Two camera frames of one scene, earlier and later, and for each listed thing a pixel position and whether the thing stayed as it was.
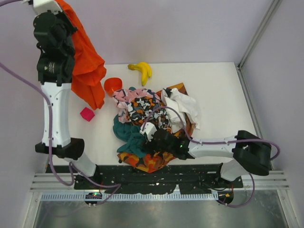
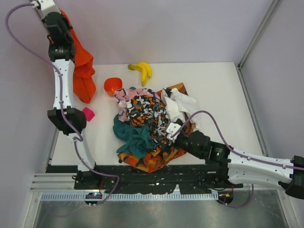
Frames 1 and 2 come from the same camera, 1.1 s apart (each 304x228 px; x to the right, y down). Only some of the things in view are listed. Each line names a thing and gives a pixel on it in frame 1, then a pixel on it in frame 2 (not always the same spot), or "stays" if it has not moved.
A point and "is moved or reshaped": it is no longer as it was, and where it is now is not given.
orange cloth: x=90 y=69 is moved or reshaped
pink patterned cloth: x=122 y=97 stays
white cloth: x=173 y=98 stays
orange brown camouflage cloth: x=154 y=161 stays
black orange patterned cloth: x=139 y=109 stays
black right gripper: x=156 y=139 → x=177 y=137
